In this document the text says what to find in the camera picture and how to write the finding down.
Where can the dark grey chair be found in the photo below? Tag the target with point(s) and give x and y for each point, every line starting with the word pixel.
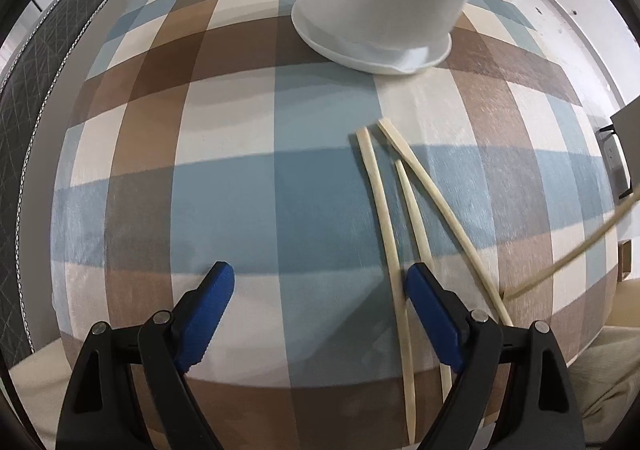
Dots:
pixel 625 145

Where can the wooden chopstick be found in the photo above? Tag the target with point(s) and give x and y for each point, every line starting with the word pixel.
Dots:
pixel 440 200
pixel 411 200
pixel 385 230
pixel 575 255

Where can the checkered tablecloth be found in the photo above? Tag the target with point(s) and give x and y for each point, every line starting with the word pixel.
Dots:
pixel 250 180

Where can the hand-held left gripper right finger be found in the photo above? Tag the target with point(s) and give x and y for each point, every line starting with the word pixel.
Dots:
pixel 437 317

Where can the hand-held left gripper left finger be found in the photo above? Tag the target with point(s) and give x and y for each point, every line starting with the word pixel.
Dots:
pixel 205 312

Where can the grey quilted bed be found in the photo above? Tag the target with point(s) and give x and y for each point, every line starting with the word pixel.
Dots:
pixel 30 130

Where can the beige cloth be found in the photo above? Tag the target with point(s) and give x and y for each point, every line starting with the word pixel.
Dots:
pixel 40 390
pixel 610 370

